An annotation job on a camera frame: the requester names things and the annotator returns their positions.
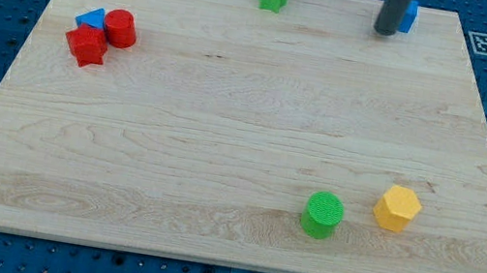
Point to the blue cube block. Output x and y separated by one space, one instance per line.
409 17

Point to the light wooden board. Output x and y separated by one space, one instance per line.
204 140

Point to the green cylinder block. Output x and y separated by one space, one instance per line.
323 212

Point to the red cylinder block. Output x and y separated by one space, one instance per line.
120 28

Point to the yellow hexagon block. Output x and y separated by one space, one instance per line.
396 208

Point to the red star block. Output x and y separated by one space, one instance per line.
87 44

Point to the blue triangle block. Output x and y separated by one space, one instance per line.
95 18

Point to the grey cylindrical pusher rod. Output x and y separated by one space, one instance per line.
390 16

